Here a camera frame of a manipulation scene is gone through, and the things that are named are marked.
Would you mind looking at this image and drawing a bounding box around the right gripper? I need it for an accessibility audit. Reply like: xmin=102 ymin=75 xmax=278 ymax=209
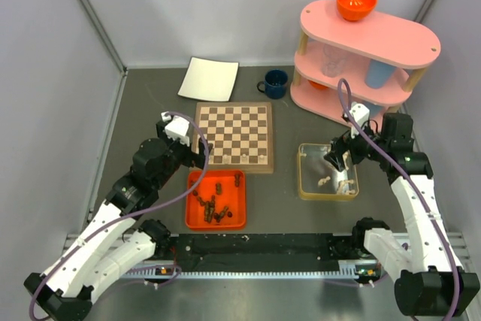
xmin=324 ymin=117 xmax=389 ymax=171

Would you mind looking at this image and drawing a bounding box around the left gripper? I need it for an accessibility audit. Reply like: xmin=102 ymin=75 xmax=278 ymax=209
xmin=153 ymin=121 xmax=211 ymax=189

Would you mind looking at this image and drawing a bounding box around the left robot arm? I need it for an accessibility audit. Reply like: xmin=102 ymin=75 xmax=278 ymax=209
xmin=24 ymin=112 xmax=212 ymax=320

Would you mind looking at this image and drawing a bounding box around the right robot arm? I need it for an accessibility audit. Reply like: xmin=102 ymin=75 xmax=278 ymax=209
xmin=324 ymin=104 xmax=480 ymax=320

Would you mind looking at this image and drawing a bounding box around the dark long chess piece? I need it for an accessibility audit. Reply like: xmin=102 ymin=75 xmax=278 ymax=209
xmin=204 ymin=202 xmax=210 ymax=223

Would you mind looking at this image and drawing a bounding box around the wooden chess board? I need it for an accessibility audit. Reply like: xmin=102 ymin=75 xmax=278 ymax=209
xmin=195 ymin=101 xmax=274 ymax=174

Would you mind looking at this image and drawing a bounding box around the orange plastic tray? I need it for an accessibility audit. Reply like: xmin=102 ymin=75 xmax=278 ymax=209
xmin=185 ymin=169 xmax=247 ymax=231

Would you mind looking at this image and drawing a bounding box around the white square plate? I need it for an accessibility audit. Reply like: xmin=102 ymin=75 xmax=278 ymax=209
xmin=177 ymin=57 xmax=239 ymax=102

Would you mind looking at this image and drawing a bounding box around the light blue plastic cup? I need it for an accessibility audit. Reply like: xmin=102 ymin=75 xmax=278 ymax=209
xmin=365 ymin=59 xmax=395 ymax=89

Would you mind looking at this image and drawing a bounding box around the dark blue enamel mug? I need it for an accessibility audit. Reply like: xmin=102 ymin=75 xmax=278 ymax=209
xmin=257 ymin=69 xmax=289 ymax=99

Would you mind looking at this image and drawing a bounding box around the clear plastic cup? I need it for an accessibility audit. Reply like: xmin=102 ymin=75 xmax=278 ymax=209
xmin=321 ymin=44 xmax=349 ymax=77

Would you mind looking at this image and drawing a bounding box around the pink three-tier shelf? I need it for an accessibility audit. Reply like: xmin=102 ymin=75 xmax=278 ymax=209
xmin=290 ymin=0 xmax=441 ymax=123

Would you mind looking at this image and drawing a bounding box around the orange plastic bowl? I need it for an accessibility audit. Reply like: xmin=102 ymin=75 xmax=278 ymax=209
xmin=336 ymin=0 xmax=377 ymax=22

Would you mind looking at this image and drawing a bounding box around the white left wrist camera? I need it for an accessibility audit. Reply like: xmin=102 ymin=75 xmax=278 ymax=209
xmin=161 ymin=111 xmax=191 ymax=146

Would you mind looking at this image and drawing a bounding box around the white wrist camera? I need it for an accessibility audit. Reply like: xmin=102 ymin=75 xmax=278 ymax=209
xmin=161 ymin=111 xmax=191 ymax=146
xmin=343 ymin=101 xmax=370 ymax=139

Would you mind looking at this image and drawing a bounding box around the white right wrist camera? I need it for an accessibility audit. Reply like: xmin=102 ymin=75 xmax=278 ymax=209
xmin=343 ymin=101 xmax=370 ymax=139

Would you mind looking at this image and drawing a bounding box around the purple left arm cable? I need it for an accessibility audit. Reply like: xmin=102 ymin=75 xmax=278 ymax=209
xmin=29 ymin=111 xmax=210 ymax=320

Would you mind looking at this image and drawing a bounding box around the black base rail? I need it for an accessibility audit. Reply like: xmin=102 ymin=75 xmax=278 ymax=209
xmin=170 ymin=233 xmax=380 ymax=272

